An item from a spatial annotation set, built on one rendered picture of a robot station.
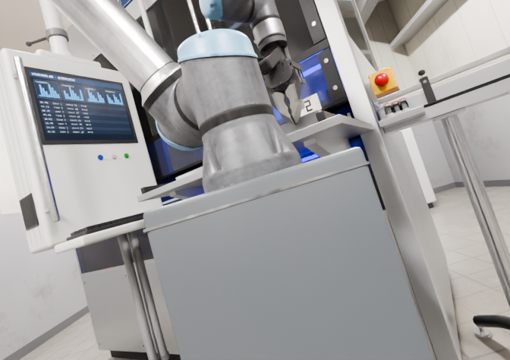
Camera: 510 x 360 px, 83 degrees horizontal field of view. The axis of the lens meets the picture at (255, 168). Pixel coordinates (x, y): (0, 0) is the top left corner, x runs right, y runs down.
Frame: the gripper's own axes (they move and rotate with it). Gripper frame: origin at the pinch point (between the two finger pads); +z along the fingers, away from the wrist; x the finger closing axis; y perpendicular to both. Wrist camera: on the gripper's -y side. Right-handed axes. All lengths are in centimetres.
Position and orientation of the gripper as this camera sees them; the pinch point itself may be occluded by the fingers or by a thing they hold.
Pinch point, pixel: (293, 118)
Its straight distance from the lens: 69.1
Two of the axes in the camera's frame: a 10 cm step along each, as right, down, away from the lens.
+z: 2.9, 9.5, -0.9
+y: 5.2, -0.7, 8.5
